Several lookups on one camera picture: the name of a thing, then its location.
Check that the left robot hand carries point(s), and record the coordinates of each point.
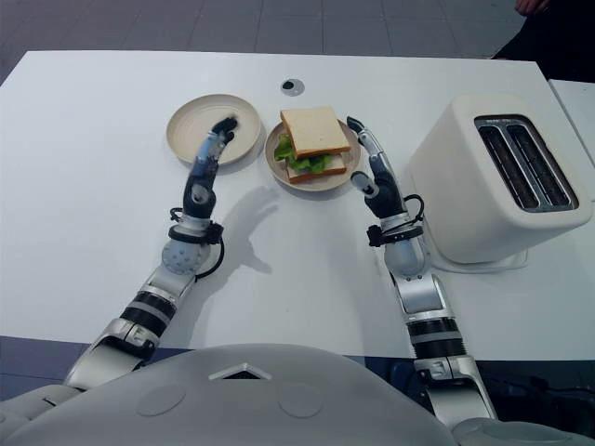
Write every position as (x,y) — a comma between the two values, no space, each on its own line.
(200,186)

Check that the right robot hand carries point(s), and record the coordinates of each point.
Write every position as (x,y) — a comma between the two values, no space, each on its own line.
(383,183)

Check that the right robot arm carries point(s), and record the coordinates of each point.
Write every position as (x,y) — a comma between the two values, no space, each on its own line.
(432,334)

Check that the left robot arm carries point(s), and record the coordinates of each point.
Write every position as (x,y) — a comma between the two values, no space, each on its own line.
(139,320)

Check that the beige plate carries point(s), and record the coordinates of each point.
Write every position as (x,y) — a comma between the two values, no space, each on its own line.
(346,174)
(211,135)

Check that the bread slice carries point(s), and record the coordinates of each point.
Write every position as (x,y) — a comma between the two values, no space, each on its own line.
(313,131)
(321,173)

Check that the green lettuce leaf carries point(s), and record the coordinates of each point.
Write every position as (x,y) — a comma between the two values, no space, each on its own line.
(302,160)

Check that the cream toaster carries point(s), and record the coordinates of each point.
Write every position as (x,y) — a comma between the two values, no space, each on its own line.
(493,186)

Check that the robot body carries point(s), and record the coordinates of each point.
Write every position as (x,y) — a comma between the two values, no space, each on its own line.
(241,399)

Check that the person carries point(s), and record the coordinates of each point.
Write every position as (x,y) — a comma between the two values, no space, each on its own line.
(553,42)

